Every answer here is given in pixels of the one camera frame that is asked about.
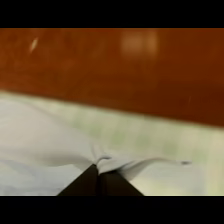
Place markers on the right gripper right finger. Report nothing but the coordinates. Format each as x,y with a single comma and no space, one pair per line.
116,185

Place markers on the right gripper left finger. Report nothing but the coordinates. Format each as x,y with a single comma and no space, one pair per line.
85,183

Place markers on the lavender shirt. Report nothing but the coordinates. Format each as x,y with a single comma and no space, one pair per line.
40,146

